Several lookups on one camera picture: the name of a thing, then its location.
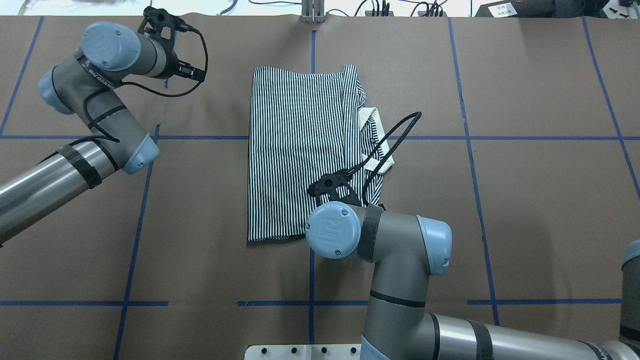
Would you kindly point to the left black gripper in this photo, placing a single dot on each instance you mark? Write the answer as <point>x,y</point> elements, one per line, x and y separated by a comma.
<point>168,76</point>

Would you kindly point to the navy white striped polo shirt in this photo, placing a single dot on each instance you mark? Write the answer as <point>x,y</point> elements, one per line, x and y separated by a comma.
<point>303,126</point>

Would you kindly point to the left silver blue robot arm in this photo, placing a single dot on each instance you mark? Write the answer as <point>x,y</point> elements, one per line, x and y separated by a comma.
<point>85,85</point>

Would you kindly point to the black power box with label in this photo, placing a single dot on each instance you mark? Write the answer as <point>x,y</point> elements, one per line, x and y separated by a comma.
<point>532,9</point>

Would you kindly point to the aluminium frame post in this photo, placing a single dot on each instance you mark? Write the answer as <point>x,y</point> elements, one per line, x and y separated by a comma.
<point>312,11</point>

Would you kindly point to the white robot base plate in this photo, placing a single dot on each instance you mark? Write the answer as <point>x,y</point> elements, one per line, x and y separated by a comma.
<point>304,352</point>

